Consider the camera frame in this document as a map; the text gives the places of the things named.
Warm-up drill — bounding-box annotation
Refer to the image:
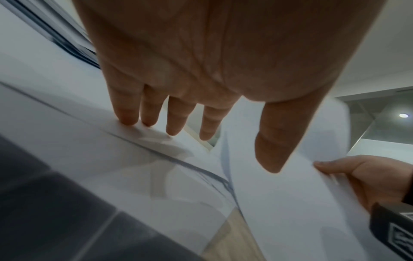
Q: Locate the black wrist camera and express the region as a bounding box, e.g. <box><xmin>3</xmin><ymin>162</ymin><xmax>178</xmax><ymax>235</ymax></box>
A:
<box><xmin>369</xmin><ymin>203</ymin><xmax>413</xmax><ymax>261</ymax></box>

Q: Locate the frosted glass door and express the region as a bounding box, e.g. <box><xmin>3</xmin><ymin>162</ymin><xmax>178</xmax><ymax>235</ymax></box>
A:
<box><xmin>346</xmin><ymin>88</ymin><xmax>413</xmax><ymax>154</ymax></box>

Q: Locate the pile of white paper sheets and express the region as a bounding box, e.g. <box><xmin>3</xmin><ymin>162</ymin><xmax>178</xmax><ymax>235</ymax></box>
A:
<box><xmin>0</xmin><ymin>0</ymin><xmax>233</xmax><ymax>205</ymax></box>

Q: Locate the person's right hand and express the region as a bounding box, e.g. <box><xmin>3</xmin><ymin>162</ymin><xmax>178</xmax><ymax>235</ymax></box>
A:
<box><xmin>313</xmin><ymin>155</ymin><xmax>413</xmax><ymax>214</ymax></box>

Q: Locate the person's left hand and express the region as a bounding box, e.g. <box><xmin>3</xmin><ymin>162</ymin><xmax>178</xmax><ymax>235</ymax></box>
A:
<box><xmin>72</xmin><ymin>0</ymin><xmax>388</xmax><ymax>173</ymax></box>

